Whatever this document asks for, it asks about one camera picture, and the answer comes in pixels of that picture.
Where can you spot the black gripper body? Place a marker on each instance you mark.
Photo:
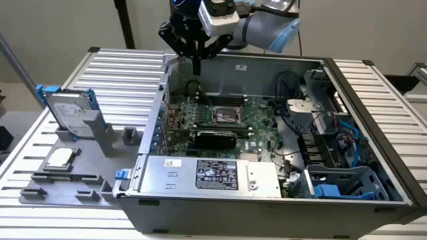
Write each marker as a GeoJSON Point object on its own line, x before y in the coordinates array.
{"type": "Point", "coordinates": [187, 22]}

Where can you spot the hard disk blue carrier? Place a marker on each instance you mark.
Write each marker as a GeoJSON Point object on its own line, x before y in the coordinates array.
{"type": "Point", "coordinates": [71, 113]}

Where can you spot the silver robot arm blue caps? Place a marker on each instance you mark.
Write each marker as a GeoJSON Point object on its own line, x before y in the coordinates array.
{"type": "Point", "coordinates": [263, 27]}

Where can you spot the black tripod pole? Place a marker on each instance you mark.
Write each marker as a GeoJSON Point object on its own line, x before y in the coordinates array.
{"type": "Point", "coordinates": [125, 22]}

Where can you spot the black RAM slot row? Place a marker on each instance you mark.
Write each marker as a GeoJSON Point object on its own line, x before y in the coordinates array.
{"type": "Point", "coordinates": [223, 98]}
{"type": "Point", "coordinates": [243, 128]}

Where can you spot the CPU socket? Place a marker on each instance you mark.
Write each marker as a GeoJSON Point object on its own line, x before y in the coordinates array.
{"type": "Point", "coordinates": [224, 115]}

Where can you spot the black graphics card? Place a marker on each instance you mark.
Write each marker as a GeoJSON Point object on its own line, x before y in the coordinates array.
{"type": "Point", "coordinates": [215, 140]}

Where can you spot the green motherboard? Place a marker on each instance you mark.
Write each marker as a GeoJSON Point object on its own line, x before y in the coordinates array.
{"type": "Point", "coordinates": [263, 135]}

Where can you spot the metal drive cage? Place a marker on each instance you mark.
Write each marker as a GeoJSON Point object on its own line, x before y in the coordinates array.
{"type": "Point", "coordinates": [322, 117]}

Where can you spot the silver chipset heatsink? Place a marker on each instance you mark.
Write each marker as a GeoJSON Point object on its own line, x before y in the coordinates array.
{"type": "Point", "coordinates": [249, 156]}

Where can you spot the silver aluminium pole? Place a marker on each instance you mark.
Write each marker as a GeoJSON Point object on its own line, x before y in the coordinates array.
{"type": "Point", "coordinates": [17, 67]}

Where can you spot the black card guide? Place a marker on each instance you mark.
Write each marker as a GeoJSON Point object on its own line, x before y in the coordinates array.
{"type": "Point", "coordinates": [314, 148]}

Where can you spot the silver power supply unit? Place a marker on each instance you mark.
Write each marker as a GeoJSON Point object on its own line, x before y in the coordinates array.
{"type": "Point", "coordinates": [187, 177]}

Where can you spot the grey parts rack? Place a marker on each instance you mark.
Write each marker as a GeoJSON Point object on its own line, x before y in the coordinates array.
{"type": "Point", "coordinates": [89, 165]}

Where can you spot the blue case latch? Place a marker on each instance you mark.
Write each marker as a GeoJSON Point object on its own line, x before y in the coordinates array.
{"type": "Point", "coordinates": [121, 174]}

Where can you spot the silver CPU chip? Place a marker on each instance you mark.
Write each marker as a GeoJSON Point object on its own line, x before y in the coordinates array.
{"type": "Point", "coordinates": [61, 157]}

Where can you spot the small black box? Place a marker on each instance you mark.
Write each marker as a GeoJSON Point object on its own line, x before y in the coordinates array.
{"type": "Point", "coordinates": [4, 138]}

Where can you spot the open grey PC case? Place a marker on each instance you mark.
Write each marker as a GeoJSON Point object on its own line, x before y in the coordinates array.
{"type": "Point", "coordinates": [207, 217]}

